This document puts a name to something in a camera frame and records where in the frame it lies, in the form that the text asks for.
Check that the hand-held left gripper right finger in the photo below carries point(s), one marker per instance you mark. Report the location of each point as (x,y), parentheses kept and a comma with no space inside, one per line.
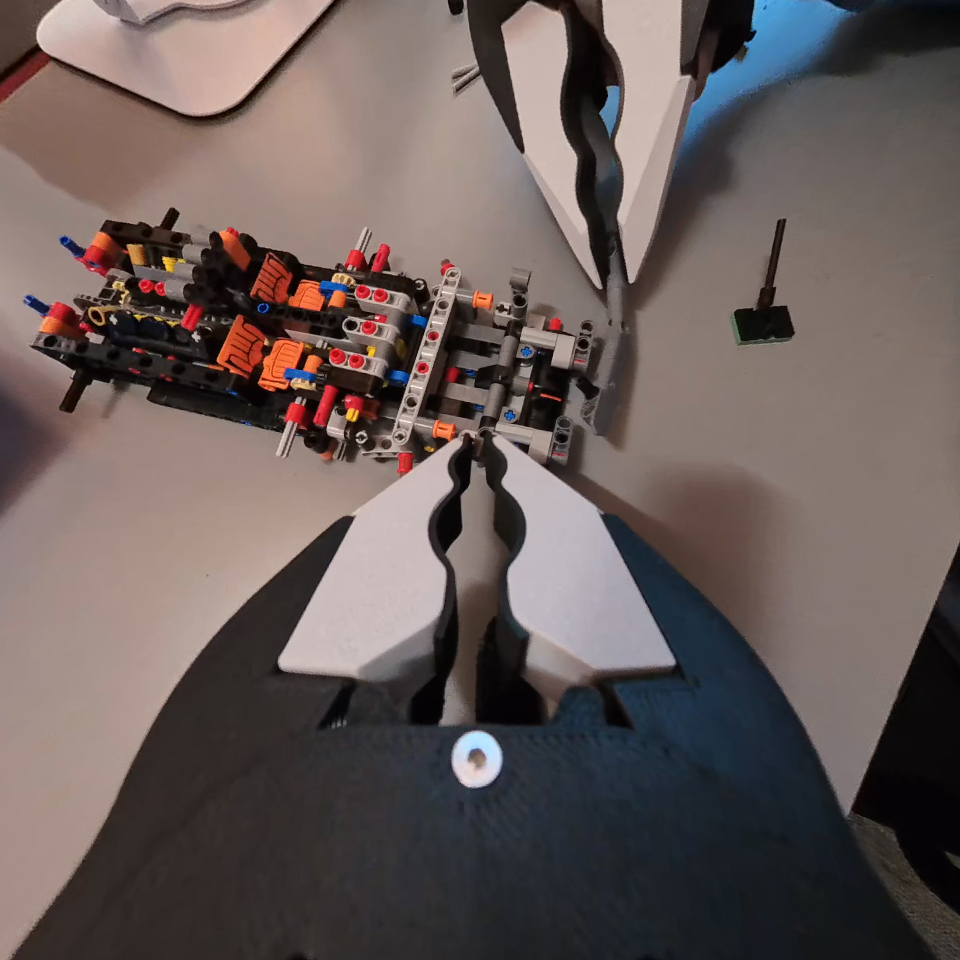
(585,592)

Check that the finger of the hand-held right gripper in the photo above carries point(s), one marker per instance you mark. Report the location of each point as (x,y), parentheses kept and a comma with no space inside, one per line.
(652,112)
(540,90)

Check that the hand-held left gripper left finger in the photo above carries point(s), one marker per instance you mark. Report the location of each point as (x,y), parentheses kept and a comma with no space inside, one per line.
(375,585)

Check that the grey curved lego panel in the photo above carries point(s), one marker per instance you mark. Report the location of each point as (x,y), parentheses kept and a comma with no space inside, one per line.
(619,352)

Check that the lego technic car chassis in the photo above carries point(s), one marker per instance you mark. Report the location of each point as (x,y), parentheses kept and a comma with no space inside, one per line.
(442,337)

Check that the small grey lego pin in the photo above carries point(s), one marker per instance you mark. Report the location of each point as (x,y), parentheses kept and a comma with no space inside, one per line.
(465,77)

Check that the black axle with green brick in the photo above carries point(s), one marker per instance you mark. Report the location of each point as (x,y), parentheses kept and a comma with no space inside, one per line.
(761,324)

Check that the white monitor stand base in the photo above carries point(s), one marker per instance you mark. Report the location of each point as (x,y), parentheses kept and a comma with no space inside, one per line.
(187,67)

